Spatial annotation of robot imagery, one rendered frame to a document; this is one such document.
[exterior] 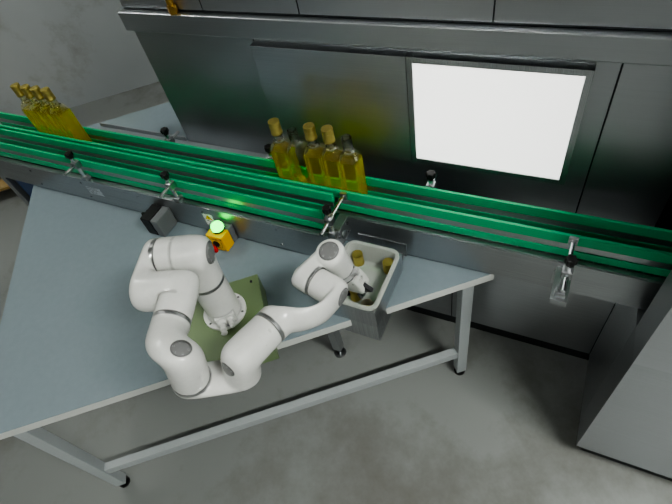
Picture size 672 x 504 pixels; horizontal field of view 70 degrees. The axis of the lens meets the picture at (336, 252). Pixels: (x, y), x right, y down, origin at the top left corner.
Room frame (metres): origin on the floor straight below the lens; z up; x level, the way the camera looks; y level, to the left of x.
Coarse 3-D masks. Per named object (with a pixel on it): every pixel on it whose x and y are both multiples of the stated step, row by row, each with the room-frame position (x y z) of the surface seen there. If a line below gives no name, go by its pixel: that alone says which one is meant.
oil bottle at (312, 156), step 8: (320, 144) 1.15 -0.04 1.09; (304, 152) 1.15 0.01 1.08; (312, 152) 1.13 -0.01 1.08; (320, 152) 1.13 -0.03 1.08; (312, 160) 1.13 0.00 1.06; (320, 160) 1.12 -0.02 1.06; (312, 168) 1.13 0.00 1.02; (320, 168) 1.12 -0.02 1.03; (312, 176) 1.14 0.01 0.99; (320, 176) 1.12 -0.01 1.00; (320, 184) 1.13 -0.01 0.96
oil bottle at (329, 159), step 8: (328, 152) 1.10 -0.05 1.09; (336, 152) 1.10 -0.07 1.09; (328, 160) 1.10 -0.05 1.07; (336, 160) 1.08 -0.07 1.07; (328, 168) 1.10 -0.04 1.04; (336, 168) 1.08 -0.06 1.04; (328, 176) 1.10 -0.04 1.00; (336, 176) 1.09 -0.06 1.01; (328, 184) 1.11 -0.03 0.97; (336, 184) 1.09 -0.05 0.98
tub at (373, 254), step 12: (348, 252) 0.95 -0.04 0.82; (372, 252) 0.93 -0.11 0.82; (384, 252) 0.91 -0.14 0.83; (396, 252) 0.88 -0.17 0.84; (372, 264) 0.92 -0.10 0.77; (396, 264) 0.85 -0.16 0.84; (372, 276) 0.87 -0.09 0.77; (384, 276) 0.86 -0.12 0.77; (384, 288) 0.77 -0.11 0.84; (348, 300) 0.81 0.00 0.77; (360, 300) 0.80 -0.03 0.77; (372, 300) 0.79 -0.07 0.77
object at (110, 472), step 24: (456, 312) 0.86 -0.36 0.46; (456, 336) 0.85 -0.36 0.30; (432, 360) 0.82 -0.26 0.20; (456, 360) 0.83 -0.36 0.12; (360, 384) 0.80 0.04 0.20; (288, 408) 0.79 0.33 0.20; (24, 432) 0.73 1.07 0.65; (48, 432) 0.76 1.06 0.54; (216, 432) 0.77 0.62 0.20; (72, 456) 0.73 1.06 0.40; (144, 456) 0.75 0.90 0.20; (120, 480) 0.73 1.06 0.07
